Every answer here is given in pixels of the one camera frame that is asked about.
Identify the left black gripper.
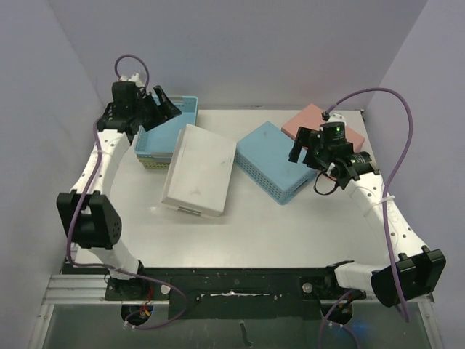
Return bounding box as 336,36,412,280
132,87,180,131

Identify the pink plastic basket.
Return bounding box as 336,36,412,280
281,104,365,152

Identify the blue plastic basket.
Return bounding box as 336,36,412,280
134,95,198,158
235,121,317,205

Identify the white plastic basket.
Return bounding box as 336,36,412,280
161,124,237,218

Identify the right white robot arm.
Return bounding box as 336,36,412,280
288,121,446,308

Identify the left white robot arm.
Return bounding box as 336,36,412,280
56,81,181,299

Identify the green plastic basket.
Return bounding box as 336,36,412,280
137,156,171,169

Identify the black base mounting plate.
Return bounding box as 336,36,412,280
105,267,346,320

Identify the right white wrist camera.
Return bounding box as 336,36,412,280
322,111,347,125

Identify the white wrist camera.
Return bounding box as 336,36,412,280
118,73,145,87
322,111,347,125

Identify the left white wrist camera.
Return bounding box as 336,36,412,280
118,73,145,87

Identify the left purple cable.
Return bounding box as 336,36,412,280
65,55,188,330

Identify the purple cable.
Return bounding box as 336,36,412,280
321,87,414,323
65,55,188,330

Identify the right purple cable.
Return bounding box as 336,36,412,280
321,87,414,323

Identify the aluminium frame rail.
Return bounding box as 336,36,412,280
41,274,147,305

